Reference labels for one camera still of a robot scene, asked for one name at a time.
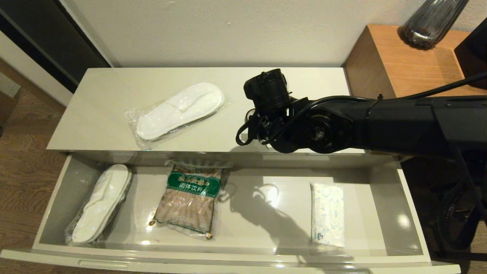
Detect white tissue pack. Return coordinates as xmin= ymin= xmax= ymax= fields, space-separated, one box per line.
xmin=310 ymin=182 xmax=346 ymax=248

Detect white glossy drawer cabinet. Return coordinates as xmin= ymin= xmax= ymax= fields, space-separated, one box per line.
xmin=46 ymin=68 xmax=404 ymax=170

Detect white slippers in plastic bag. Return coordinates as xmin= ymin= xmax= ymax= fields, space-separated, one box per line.
xmin=125 ymin=83 xmax=226 ymax=151
xmin=65 ymin=164 xmax=133 ymax=246

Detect drink sachet bag green label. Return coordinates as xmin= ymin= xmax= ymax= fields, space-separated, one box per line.
xmin=148 ymin=159 xmax=233 ymax=240

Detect brown wooden side cabinet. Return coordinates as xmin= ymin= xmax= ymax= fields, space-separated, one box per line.
xmin=344 ymin=25 xmax=487 ymax=159

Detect grey ribbed glass vase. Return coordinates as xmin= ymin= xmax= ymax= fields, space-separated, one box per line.
xmin=398 ymin=0 xmax=469 ymax=51

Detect black box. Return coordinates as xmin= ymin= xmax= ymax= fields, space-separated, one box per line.
xmin=454 ymin=18 xmax=487 ymax=90

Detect dark door panel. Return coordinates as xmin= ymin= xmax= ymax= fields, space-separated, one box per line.
xmin=0 ymin=0 xmax=111 ymax=94

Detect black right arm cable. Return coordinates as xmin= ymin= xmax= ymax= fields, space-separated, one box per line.
xmin=236 ymin=108 xmax=267 ymax=147

